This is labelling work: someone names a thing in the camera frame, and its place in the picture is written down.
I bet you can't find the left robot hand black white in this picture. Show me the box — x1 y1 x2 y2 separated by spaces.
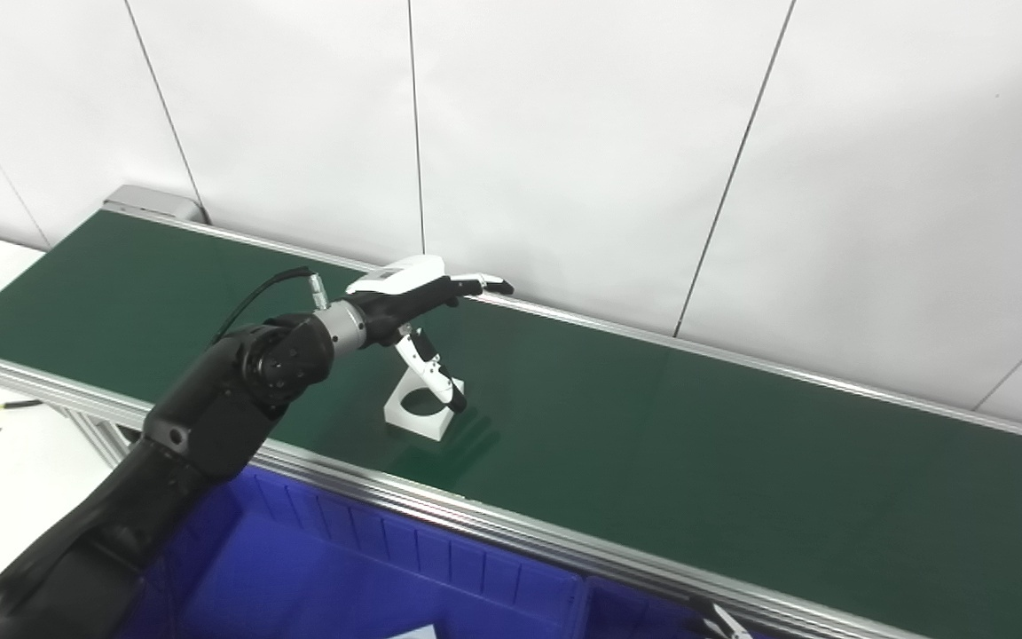
344 255 515 414

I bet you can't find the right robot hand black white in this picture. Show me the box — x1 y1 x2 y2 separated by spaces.
688 596 753 639

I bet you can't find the blue plastic bin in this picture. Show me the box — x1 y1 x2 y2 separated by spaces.
116 466 587 639
582 577 778 639

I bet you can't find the green conveyor belt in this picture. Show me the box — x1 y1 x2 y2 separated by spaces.
0 185 1022 639
0 210 1022 639

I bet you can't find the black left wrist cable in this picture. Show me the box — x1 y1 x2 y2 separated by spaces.
209 266 331 347

